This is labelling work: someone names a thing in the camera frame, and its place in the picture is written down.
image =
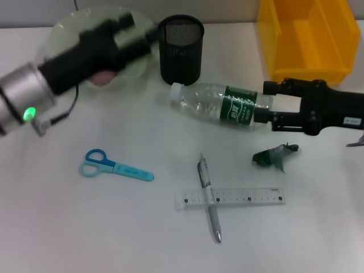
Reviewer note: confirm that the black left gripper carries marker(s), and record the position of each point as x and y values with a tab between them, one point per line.
85	57

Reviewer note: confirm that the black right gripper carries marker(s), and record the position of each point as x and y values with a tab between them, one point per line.
327	108

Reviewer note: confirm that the pink toy peach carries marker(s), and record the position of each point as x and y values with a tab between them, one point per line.
102	79

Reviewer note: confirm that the clear bottle with green label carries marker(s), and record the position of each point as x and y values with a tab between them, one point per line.
207	99

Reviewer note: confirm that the blue and teal scissors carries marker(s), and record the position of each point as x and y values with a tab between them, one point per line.
122	170

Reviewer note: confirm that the translucent green fruit bowl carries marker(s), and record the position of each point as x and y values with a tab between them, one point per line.
139	65

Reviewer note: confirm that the black mesh pen cup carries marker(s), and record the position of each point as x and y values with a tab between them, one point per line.
182	57

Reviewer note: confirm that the clear plastic ruler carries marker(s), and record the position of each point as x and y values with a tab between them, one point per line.
241	197

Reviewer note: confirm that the silver ballpoint pen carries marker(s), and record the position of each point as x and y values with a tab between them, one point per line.
207	187

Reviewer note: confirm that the yellow plastic bin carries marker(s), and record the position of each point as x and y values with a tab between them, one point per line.
310	42

